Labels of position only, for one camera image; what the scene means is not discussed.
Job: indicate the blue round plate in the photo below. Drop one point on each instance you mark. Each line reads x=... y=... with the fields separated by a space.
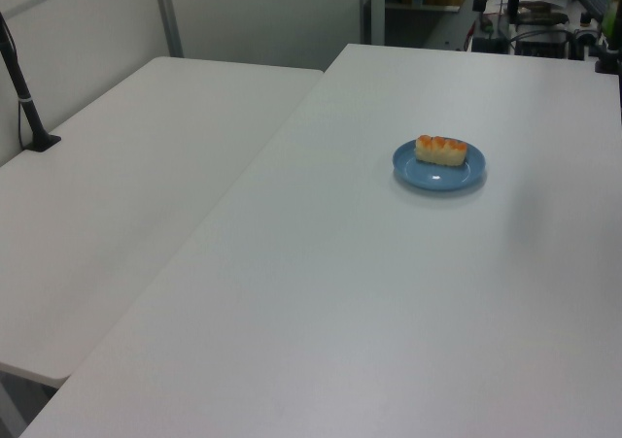
x=437 y=179

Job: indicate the grey metal shelf post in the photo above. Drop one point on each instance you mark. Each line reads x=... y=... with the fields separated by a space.
x=376 y=10

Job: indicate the black table clamp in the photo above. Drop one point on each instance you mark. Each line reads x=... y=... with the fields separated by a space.
x=606 y=61

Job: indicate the black camera stand pole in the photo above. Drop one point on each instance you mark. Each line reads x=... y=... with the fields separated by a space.
x=30 y=113

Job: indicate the dark flat tray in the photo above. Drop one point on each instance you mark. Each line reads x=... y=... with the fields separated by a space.
x=542 y=16

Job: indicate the black electronics box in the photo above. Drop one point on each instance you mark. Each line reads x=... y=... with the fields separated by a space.
x=540 y=44

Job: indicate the bread with orange topping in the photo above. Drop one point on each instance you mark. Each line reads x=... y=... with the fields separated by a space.
x=439 y=152

